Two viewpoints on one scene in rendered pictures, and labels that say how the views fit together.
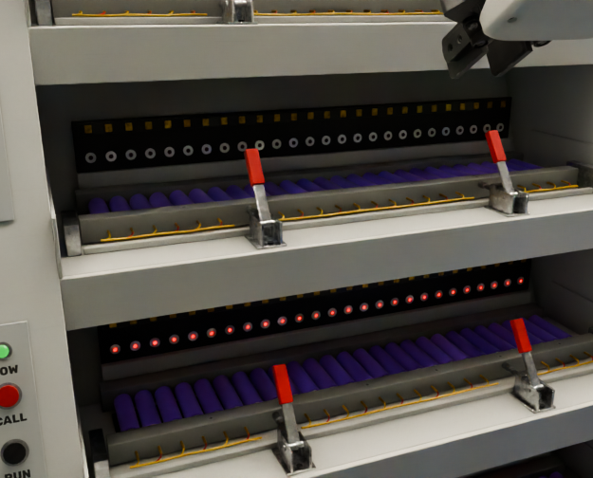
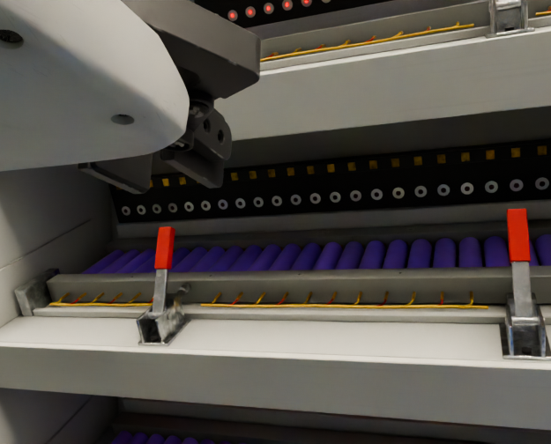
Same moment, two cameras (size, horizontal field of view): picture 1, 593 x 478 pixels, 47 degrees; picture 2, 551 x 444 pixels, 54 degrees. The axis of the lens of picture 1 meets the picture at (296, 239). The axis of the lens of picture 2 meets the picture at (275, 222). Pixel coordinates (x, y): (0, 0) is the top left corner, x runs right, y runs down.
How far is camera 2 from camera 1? 0.48 m
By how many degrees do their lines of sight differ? 40
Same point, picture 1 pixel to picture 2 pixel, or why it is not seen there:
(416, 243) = (330, 373)
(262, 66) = not seen: hidden behind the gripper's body
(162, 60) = not seen: hidden behind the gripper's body
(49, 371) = not seen: outside the picture
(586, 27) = (70, 144)
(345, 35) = (255, 90)
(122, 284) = (19, 358)
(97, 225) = (59, 287)
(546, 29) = not seen: outside the picture
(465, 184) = (487, 282)
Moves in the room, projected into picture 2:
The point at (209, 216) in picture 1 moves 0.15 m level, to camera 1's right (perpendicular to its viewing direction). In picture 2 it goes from (150, 290) to (275, 297)
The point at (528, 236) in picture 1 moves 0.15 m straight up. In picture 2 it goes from (545, 397) to (532, 150)
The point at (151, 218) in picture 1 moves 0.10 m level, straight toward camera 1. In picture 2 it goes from (100, 285) to (2, 299)
